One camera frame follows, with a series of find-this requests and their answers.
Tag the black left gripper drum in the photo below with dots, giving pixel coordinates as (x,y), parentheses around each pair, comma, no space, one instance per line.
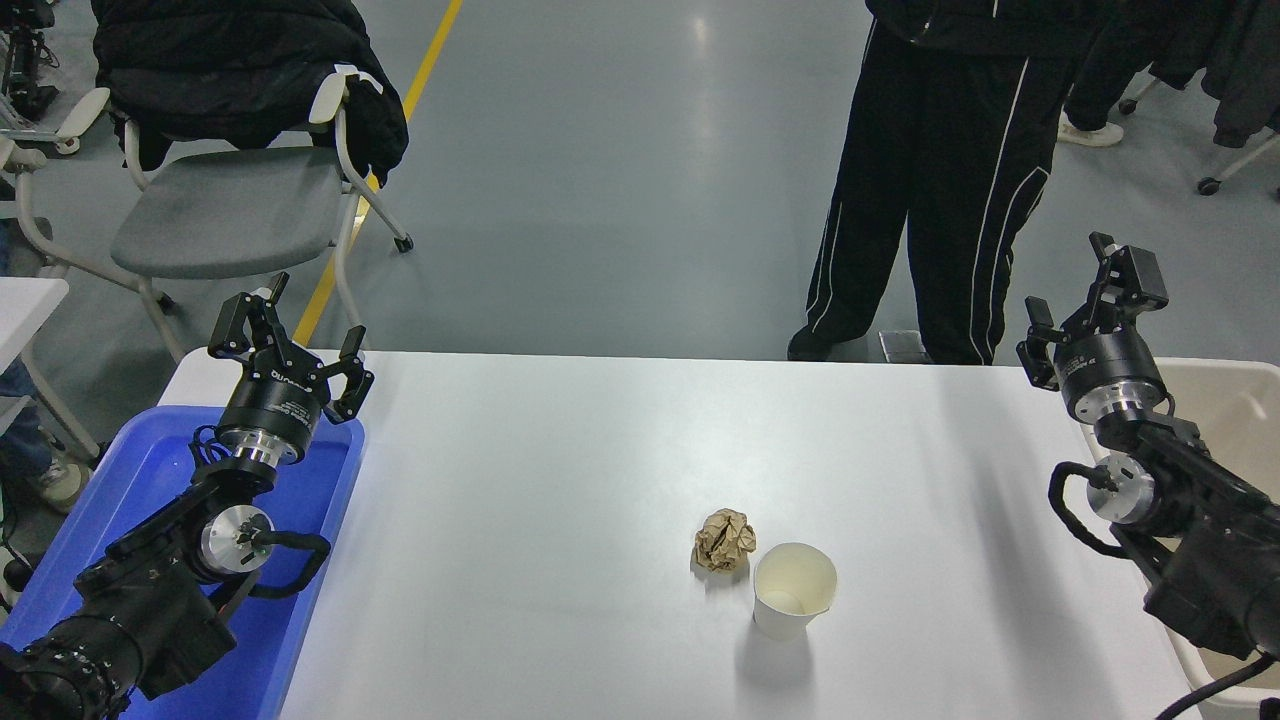
(275,400)

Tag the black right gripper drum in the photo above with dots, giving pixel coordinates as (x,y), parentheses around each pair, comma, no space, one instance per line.
(1105,360)

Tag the white paper cup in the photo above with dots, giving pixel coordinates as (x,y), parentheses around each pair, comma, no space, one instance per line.
(790,585)

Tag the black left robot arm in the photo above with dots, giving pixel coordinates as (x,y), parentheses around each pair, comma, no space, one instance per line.
(150,600)

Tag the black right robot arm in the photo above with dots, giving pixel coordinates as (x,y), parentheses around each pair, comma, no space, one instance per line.
(1200,560)

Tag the grey seat chair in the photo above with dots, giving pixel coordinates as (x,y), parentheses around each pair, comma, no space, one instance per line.
(220,215)

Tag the large pale plastic bin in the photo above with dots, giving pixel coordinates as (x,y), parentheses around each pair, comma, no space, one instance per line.
(1230,410)

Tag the blue plastic tray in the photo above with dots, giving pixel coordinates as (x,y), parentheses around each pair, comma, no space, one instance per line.
(150,470)

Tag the metal floor plate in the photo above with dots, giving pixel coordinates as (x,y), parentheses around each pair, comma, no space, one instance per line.
(895,347)

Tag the white wheeled chair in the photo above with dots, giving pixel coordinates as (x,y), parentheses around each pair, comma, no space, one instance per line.
(1240,162)

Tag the person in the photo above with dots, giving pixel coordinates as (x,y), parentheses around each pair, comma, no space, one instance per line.
(950,180)
(1100,70)
(20,430)

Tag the small white table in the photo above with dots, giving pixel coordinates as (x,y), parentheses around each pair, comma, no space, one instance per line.
(25,305)

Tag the black hanging coat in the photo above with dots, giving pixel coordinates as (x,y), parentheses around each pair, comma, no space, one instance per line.
(1245,60)

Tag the black jacket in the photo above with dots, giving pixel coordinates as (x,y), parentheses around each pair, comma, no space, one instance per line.
(230,60)

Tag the black equipment stand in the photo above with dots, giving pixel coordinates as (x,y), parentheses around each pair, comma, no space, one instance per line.
(25,60)

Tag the crumpled tan paper ball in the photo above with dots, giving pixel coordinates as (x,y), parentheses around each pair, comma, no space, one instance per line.
(724,540)

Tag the white chair frame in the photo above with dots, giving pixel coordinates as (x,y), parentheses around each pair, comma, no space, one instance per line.
(85,110)

